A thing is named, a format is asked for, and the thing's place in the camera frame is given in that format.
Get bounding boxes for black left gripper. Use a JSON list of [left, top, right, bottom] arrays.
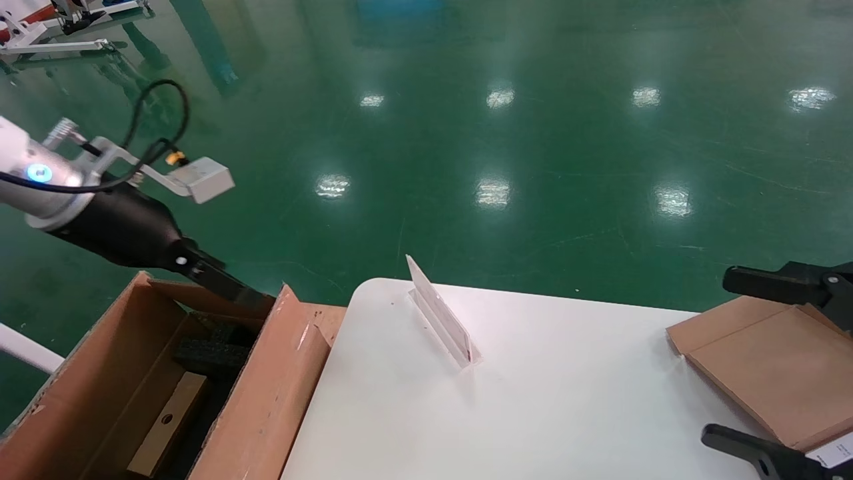
[[43, 181, 275, 308]]

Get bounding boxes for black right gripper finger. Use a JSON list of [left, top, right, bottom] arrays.
[[723, 261, 853, 332], [700, 425, 853, 480]]

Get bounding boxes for small cardboard box with hole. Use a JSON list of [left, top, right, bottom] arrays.
[[126, 371, 211, 478]]

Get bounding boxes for flat folded cardboard box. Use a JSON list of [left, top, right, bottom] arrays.
[[666, 295, 853, 454]]

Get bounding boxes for large open cardboard box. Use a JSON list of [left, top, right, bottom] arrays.
[[0, 270, 348, 480]]

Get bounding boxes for white paper label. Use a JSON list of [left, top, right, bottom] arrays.
[[804, 431, 853, 469]]

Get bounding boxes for black foam block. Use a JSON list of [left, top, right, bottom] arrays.
[[174, 312, 265, 383]]

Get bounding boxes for white round bar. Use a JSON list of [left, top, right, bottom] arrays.
[[0, 323, 65, 375]]

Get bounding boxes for clear acrylic sign holder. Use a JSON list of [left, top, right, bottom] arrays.
[[405, 254, 482, 370]]

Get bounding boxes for humanoid robot legs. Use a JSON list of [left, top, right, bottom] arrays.
[[52, 0, 101, 35]]

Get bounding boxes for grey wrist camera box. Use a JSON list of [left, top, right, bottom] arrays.
[[169, 157, 235, 205]]

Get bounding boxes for grey metal camera bracket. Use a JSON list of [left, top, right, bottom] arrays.
[[43, 119, 193, 198]]

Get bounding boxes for thin black camera cable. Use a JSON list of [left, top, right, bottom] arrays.
[[0, 79, 191, 195]]

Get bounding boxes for white metal stand frame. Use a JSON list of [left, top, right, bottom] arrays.
[[0, 0, 154, 67]]

